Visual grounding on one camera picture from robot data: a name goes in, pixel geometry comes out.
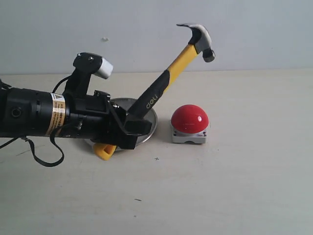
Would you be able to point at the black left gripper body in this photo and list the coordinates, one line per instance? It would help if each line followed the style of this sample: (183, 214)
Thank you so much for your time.
(77, 115)

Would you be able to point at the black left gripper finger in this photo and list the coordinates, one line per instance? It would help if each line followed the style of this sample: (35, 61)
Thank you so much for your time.
(138, 127)
(123, 141)

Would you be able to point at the red dome push button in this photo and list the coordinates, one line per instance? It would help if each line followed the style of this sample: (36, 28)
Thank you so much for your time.
(189, 123)

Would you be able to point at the yellow black claw hammer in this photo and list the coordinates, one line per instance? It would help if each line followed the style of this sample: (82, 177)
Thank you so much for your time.
(200, 42)

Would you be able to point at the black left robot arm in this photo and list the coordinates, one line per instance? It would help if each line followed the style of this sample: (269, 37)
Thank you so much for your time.
(24, 112)

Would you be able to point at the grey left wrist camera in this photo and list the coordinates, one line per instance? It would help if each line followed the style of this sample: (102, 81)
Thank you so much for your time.
(105, 70)

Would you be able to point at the round steel plate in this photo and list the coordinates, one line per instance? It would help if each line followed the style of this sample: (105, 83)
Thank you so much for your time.
(144, 117)

